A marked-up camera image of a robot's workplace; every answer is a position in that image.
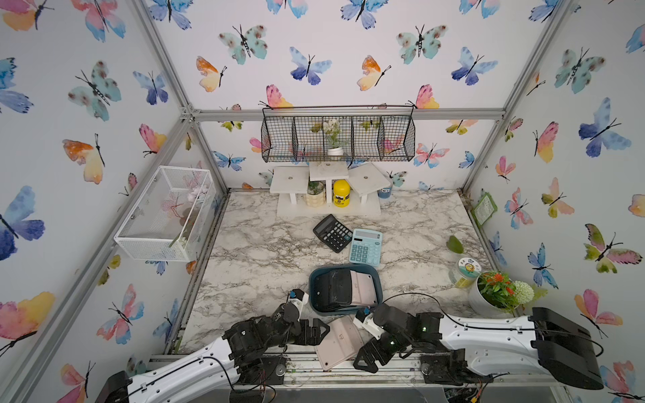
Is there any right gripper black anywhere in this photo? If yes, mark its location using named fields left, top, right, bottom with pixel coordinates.
left=347, top=331, right=411, bottom=373

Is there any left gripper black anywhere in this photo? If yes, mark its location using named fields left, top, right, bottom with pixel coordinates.
left=264, top=317, right=330, bottom=349

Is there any dark teal storage tray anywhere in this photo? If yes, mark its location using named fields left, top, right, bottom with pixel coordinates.
left=309, top=264, right=384, bottom=316

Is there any pink calculator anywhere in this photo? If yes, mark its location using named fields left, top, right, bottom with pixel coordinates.
left=350, top=270, right=378, bottom=307
left=315, top=316, right=364, bottom=371

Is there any black calculator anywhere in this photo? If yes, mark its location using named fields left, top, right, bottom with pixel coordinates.
left=313, top=270, right=352, bottom=312
left=313, top=214, right=353, bottom=254

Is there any light blue calculator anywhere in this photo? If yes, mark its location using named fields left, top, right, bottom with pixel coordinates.
left=349, top=228, right=383, bottom=267

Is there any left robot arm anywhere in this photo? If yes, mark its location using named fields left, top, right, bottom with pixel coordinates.
left=96, top=298, right=330, bottom=402

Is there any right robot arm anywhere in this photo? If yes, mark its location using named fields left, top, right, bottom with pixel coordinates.
left=354, top=303, right=604, bottom=391

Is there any round sticker roll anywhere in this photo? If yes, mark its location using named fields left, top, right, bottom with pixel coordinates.
left=448, top=257, right=482, bottom=289

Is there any flower bouquet pot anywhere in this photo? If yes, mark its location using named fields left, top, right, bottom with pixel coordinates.
left=468, top=271, right=535, bottom=319

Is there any cream bubble plant pot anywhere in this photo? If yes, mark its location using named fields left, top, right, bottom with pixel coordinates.
left=305, top=181, right=326, bottom=208

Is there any blue can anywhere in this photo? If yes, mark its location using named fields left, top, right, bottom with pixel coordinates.
left=377, top=186, right=392, bottom=199

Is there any green framed card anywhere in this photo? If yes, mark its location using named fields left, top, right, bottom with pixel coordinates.
left=471, top=192, right=498, bottom=227

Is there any white wooden riser shelf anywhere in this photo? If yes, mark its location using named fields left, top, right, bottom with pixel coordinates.
left=270, top=161, right=391, bottom=218

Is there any yellow plastic jar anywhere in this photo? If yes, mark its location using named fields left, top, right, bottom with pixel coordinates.
left=333, top=180, right=351, bottom=208

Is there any small white flower pot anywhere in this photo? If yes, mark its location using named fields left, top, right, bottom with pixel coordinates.
left=322, top=119, right=344, bottom=157

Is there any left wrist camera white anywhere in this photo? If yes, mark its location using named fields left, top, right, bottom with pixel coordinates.
left=287, top=289, right=309, bottom=317

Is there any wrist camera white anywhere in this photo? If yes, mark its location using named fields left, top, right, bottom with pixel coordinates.
left=353, top=307, right=386, bottom=340
left=287, top=289, right=309, bottom=317

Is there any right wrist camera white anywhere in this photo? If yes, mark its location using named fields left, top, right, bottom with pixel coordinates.
left=353, top=307, right=386, bottom=340

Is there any aluminium front rail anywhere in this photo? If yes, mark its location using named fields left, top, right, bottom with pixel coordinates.
left=140, top=351, right=565, bottom=390

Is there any white mesh wall basket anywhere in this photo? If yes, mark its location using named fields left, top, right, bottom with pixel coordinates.
left=114, top=166, right=218, bottom=263

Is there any black wire wall basket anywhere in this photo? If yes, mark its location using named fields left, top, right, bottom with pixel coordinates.
left=260, top=106, right=416, bottom=163

